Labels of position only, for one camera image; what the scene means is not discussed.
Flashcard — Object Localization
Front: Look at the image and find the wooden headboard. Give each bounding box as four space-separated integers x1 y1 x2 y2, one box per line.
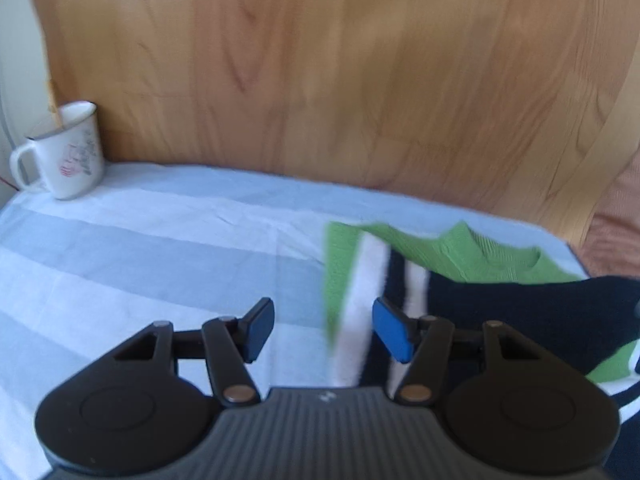
30 0 640 248

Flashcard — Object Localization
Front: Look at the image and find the blue white striped bed sheet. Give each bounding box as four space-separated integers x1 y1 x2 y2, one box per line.
0 160 640 480

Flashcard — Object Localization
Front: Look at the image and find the white enamel mug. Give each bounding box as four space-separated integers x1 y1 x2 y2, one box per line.
9 101 106 201

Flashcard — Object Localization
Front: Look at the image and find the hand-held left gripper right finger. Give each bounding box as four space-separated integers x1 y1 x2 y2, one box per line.
372 297 543 407

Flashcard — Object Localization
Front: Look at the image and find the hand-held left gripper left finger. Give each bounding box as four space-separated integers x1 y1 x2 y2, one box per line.
114 297 276 407

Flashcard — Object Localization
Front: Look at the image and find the green navy striped sweater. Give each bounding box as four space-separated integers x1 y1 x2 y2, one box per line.
322 220 640 391

